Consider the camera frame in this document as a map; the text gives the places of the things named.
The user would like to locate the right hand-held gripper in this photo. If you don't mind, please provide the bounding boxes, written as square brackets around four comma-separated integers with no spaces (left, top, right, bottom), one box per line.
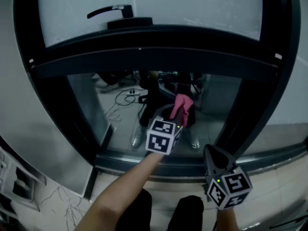
[204,144,253,211]

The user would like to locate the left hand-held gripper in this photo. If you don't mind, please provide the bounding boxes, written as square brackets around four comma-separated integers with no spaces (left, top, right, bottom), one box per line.
[145,104,183,155]

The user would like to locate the pink cloth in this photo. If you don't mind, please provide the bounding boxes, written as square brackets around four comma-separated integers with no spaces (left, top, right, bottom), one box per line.
[168,93,194,126]

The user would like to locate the clear window glass pane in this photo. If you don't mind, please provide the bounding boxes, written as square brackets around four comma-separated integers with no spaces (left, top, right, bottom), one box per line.
[67,72,243,154]

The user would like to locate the person's left forearm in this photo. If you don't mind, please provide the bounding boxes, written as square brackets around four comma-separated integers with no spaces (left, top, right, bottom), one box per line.
[74,152,165,231]

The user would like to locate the person's right forearm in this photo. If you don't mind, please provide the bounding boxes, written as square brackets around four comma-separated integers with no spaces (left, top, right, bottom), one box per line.
[216,207,239,231]

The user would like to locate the person's black trousers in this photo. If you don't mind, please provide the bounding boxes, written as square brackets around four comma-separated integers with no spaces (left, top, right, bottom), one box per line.
[115,189,205,231]

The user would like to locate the large half-frosted window pane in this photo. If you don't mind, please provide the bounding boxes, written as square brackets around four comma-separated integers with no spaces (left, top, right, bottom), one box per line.
[266,54,308,127]

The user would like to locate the frosted window pane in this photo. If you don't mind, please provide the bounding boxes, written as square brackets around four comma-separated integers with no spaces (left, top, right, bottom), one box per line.
[38,0,263,48]

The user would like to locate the white shelf unit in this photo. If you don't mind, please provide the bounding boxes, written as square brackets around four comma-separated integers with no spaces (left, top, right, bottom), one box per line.
[0,143,47,217]

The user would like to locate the black window handle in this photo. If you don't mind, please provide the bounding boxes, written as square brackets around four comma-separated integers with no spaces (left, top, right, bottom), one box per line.
[86,4,154,30]

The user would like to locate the tangle of white cables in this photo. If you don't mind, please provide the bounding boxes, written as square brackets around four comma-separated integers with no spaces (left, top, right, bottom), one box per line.
[40,186,85,226]

